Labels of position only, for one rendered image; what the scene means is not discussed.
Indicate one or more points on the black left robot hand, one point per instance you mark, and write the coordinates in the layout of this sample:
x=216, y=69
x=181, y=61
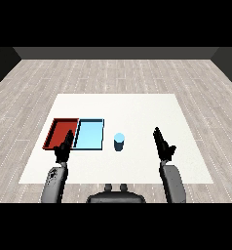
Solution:
x=63, y=151

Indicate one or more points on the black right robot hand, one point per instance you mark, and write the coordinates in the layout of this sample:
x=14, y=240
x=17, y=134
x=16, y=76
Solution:
x=164, y=147

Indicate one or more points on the red shallow open box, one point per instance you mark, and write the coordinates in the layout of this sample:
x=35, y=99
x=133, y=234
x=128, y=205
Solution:
x=60, y=133

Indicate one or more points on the light blue shallow open box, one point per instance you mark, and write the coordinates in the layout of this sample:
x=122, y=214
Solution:
x=89, y=134

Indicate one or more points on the small blue can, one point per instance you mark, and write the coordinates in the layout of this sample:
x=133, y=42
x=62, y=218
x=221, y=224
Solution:
x=119, y=142

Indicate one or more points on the dark grey robot body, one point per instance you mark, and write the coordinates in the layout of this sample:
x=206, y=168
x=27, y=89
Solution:
x=116, y=196

